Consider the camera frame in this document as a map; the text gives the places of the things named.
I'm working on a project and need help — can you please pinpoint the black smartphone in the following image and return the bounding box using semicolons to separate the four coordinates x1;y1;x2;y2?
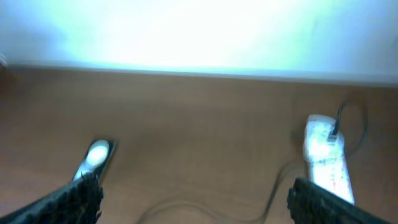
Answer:
72;139;118;181

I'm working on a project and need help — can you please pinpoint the white charger plug adapter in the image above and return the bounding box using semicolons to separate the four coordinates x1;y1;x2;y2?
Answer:
303;131;345;162

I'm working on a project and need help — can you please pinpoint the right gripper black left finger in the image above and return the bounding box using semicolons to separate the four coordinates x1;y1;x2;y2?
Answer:
1;173;104;224

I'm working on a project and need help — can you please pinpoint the black charger cable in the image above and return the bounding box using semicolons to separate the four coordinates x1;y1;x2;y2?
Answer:
133;98;369;224

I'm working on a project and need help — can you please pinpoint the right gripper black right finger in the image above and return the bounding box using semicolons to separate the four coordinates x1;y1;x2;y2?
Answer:
287;178;389;224

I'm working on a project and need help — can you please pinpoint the white power strip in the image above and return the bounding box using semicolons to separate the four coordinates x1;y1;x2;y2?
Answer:
302;114;356;206

